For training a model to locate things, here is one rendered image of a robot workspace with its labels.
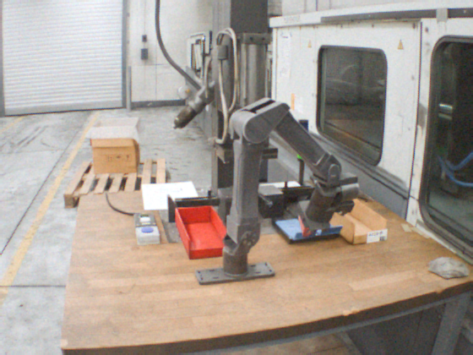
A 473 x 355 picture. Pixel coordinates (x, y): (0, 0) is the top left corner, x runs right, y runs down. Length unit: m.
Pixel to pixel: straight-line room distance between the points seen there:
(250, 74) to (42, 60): 9.58
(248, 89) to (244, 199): 0.46
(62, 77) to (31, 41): 1.20
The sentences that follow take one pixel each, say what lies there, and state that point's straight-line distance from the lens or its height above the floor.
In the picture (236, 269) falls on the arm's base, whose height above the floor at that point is 0.93.
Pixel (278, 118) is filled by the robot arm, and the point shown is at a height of 1.30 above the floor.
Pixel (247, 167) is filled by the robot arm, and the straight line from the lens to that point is 1.05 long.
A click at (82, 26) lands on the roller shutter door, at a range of 10.66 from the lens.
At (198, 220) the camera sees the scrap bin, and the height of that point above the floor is 0.91.
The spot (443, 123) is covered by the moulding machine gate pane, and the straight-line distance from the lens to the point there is 1.50.
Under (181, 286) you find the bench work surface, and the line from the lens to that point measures 1.13.
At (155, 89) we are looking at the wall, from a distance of 10.66.
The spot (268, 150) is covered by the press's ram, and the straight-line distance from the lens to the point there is 1.46.
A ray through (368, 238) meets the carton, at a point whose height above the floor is 0.91.
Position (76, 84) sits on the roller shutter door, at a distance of 10.70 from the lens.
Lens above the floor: 1.47
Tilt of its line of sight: 17 degrees down
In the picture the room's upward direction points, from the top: 1 degrees clockwise
